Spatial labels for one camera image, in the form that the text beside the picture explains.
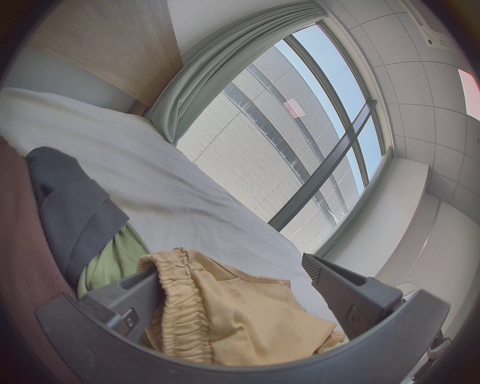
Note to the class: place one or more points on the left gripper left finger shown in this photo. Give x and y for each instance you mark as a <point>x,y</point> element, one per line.
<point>129,296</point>

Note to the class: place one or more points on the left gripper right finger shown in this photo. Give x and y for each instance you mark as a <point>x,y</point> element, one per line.
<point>347,290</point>

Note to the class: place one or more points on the bed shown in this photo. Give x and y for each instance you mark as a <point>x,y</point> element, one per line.
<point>157,165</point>

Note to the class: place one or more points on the green garment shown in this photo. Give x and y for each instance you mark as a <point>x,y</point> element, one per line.
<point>112,258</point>

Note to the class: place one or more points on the dark grey garment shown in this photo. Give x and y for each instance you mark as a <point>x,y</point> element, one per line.
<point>71,213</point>

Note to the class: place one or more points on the tan shorts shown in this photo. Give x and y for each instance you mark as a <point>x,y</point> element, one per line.
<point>240,315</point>

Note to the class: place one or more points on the reddish brown garment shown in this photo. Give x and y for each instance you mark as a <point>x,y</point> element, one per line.
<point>26,243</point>

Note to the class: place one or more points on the window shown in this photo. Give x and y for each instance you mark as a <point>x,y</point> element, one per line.
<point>292,150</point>

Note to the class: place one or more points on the pale green curtain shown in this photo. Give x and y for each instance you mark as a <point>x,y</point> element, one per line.
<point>210,75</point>

